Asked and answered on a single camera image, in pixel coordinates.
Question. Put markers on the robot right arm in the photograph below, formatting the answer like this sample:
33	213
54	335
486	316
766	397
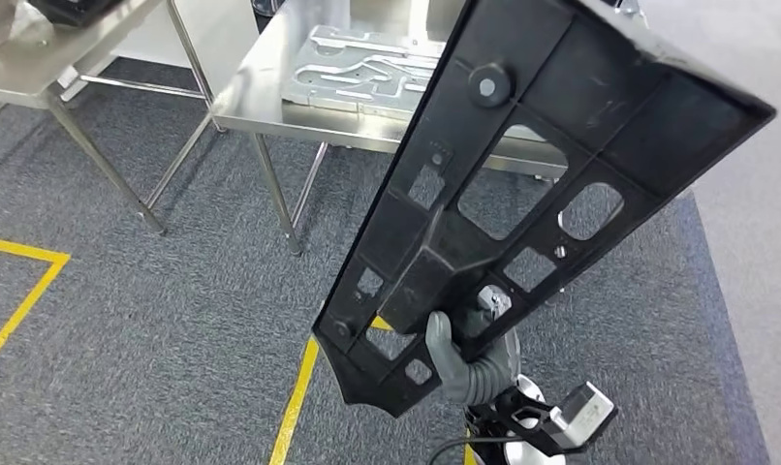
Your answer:
525	452

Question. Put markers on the stainless steel workbench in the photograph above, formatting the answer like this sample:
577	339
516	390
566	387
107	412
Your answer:
262	96

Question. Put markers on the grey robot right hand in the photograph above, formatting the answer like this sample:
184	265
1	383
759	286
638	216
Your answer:
474	378

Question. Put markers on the stainless steel table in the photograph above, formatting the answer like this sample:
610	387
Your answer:
56	58

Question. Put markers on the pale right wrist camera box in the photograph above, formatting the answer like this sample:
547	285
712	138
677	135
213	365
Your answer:
580	414

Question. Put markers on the black plastic plate bracket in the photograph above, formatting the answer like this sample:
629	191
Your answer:
76	11
621	77

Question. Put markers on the silver stamped metal plate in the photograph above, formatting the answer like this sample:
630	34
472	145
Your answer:
358	70

